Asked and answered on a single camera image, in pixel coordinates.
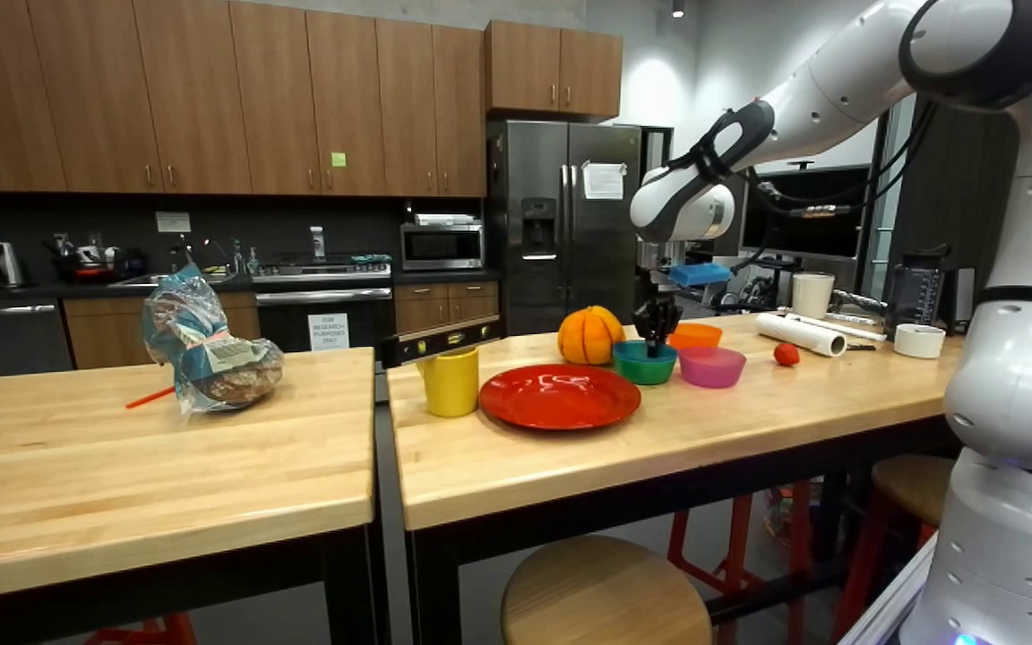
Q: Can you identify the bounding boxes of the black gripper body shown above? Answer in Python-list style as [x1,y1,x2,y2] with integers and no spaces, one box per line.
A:
[631,289,680,344]

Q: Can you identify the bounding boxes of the green plastic bowl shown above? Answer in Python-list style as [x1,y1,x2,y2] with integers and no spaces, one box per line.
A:
[612,341,678,387]

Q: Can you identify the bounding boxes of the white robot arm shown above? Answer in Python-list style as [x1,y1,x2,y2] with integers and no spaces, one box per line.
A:
[631,0,1032,645]

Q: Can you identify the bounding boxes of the orange plastic bowl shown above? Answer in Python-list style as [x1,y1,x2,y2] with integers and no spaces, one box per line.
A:
[666,323,724,351]

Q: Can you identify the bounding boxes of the pink plastic bowl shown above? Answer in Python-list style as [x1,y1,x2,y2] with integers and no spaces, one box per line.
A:
[680,348,746,387]

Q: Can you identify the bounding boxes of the orange toy pumpkin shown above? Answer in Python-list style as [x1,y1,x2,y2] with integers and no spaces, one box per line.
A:
[556,304,625,366]

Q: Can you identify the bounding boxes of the red plate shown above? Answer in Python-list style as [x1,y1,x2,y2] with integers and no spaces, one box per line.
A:
[476,366,642,434]

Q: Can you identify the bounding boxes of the white paper towel roll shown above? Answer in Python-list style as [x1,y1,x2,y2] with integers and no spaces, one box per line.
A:
[757,312,851,360]

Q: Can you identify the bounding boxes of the white mug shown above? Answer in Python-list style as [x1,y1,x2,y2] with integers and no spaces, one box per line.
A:
[792,274,835,318]

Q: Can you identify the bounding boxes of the stainless steel refrigerator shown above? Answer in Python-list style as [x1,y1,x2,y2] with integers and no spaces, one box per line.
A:
[488,119,642,334]

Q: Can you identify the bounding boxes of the right wooden table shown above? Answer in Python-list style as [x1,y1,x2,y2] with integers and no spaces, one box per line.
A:
[389,314,961,645]

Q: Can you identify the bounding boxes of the wooden table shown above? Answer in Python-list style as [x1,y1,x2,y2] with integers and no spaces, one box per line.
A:
[0,348,384,645]
[389,314,961,645]

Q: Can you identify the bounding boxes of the yellow cup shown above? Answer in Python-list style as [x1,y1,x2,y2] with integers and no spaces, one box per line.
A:
[419,348,480,421]

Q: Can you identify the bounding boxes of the silver microwave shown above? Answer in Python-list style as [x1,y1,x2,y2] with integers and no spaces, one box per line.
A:
[403,221,483,269]

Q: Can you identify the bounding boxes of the round wooden stool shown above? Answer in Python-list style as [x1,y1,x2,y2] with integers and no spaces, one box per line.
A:
[502,533,714,645]

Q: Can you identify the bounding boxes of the white tape roll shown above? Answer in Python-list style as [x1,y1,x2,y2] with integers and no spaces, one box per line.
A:
[894,323,947,360]

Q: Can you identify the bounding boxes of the red legged wooden stool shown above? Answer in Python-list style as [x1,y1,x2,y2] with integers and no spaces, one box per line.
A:
[832,455,953,639]

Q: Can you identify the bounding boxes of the black oven range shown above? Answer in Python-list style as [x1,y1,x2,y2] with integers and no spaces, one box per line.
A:
[251,267,395,351]

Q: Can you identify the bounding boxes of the bagged bread loaf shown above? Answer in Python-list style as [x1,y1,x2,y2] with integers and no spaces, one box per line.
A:
[140,267,284,417]

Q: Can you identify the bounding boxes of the left wooden table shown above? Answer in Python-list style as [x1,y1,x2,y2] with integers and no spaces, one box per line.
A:
[0,348,384,645]

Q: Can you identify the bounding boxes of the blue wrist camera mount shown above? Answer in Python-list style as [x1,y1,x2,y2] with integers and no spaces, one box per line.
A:
[666,262,736,289]

